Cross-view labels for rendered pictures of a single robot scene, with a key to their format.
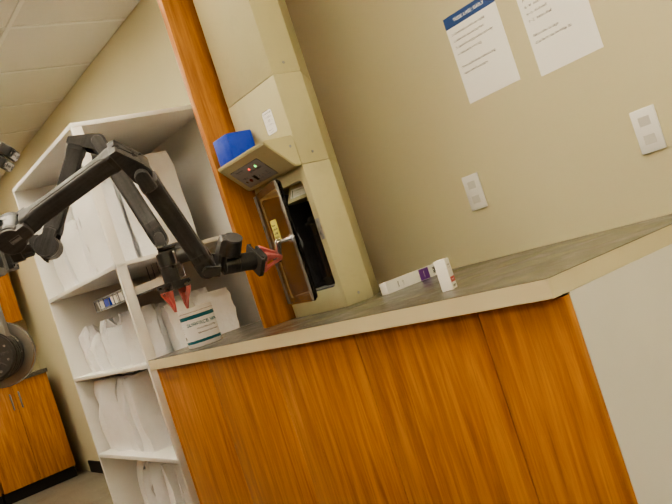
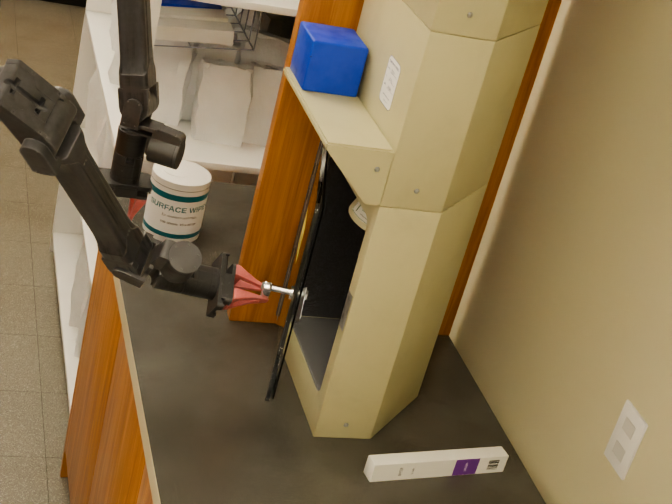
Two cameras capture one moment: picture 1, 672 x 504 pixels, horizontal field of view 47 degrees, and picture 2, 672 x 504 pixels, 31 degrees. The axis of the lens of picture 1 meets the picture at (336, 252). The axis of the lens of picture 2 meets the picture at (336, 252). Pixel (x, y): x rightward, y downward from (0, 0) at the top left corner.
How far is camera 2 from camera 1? 1.37 m
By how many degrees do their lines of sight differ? 31
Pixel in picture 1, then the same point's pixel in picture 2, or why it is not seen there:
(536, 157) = not seen: outside the picture
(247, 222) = (294, 158)
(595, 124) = not seen: outside the picture
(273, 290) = (273, 274)
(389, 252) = (498, 325)
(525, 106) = not seen: outside the picture
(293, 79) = (468, 54)
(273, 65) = (443, 15)
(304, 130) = (425, 151)
